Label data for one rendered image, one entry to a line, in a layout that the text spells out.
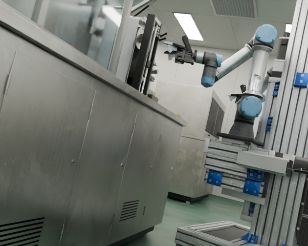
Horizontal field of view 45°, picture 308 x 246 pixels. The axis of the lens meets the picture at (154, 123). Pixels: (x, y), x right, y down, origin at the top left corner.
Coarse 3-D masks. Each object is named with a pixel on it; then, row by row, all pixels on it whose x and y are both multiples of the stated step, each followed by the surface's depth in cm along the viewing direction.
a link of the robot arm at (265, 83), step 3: (270, 69) 271; (267, 72) 272; (270, 72) 270; (267, 75) 272; (270, 75) 270; (264, 78) 275; (267, 78) 273; (264, 81) 274; (267, 81) 273; (264, 84) 275; (267, 84) 274; (264, 87) 276; (264, 90) 278; (261, 93) 280; (237, 102) 290
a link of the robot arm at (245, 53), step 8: (248, 48) 224; (232, 56) 226; (240, 56) 224; (248, 56) 225; (224, 64) 225; (232, 64) 224; (240, 64) 227; (216, 72) 225; (224, 72) 225; (216, 80) 226
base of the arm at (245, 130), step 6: (234, 120) 225; (240, 120) 220; (234, 126) 221; (240, 126) 219; (246, 126) 219; (252, 126) 221; (234, 132) 219; (240, 132) 217; (246, 132) 219; (252, 132) 220
